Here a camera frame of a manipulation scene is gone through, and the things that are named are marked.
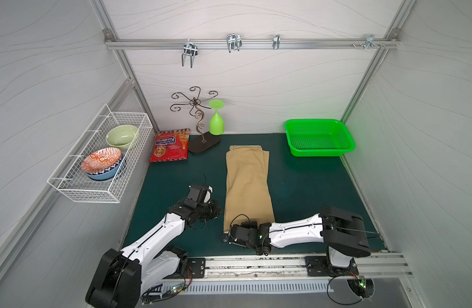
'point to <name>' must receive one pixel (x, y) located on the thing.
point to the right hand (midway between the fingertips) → (244, 224)
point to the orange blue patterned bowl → (102, 165)
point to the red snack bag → (170, 145)
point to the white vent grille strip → (254, 286)
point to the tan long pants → (247, 196)
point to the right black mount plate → (319, 266)
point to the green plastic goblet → (216, 124)
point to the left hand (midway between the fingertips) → (223, 210)
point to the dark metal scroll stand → (197, 143)
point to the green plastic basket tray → (318, 138)
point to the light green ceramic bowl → (121, 136)
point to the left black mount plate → (197, 265)
